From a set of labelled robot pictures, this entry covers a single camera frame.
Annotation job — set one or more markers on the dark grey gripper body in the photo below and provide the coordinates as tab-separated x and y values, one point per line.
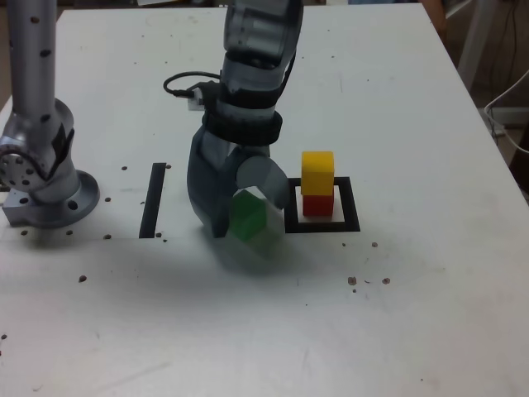
223	149

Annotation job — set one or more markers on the yellow cube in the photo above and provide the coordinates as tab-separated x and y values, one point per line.
317	173

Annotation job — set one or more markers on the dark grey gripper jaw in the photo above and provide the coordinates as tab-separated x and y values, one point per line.
206	194

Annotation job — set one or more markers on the white metal stand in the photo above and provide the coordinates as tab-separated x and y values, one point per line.
471	37

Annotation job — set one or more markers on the green cube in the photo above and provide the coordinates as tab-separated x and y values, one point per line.
246	219

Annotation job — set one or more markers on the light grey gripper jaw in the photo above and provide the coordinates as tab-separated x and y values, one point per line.
273	182

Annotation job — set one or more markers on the black tape strip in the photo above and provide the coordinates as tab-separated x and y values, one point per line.
152	202

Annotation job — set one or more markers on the black tape square outline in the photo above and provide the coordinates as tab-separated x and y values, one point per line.
351	207

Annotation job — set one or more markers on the red cube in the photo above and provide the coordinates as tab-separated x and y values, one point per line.
318	205

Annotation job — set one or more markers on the small wrist camera box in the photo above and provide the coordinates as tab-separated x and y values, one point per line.
194	102

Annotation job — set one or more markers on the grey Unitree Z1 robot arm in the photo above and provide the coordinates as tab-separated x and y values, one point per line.
256	33

